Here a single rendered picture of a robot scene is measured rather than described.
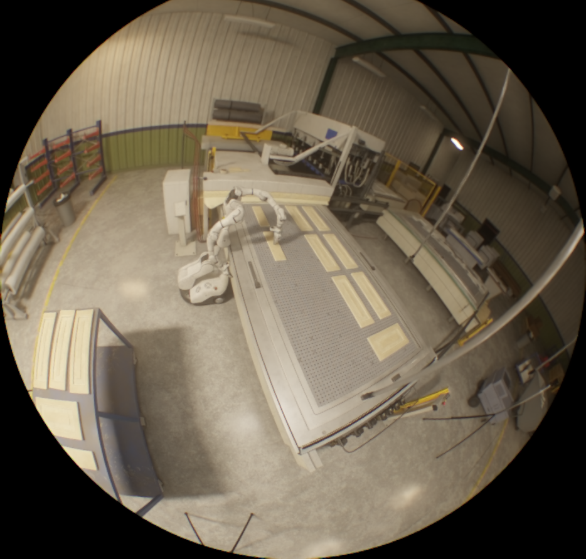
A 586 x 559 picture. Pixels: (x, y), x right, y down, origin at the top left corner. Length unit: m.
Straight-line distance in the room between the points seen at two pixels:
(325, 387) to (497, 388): 3.52
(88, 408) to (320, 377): 1.72
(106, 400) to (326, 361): 2.19
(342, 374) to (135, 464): 2.12
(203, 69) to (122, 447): 7.82
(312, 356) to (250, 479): 1.54
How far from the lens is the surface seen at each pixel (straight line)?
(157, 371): 2.54
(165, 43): 7.44
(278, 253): 2.22
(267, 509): 2.59
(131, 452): 2.33
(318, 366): 1.65
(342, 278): 2.27
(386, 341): 2.09
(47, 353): 2.00
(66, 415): 1.76
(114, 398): 2.39
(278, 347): 1.60
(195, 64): 7.12
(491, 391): 4.48
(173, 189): 3.43
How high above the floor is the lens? 2.33
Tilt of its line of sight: 43 degrees down
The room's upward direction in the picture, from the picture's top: 21 degrees clockwise
